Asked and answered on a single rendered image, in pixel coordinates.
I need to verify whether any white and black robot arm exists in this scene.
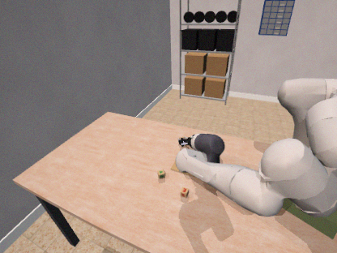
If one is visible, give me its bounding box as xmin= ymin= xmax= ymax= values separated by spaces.
xmin=175 ymin=79 xmax=337 ymax=217

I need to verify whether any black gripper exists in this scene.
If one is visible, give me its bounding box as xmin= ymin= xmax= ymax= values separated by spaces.
xmin=178 ymin=137 xmax=192 ymax=148

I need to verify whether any tan flat mat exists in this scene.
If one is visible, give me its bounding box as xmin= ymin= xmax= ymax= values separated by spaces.
xmin=171 ymin=161 xmax=194 ymax=177

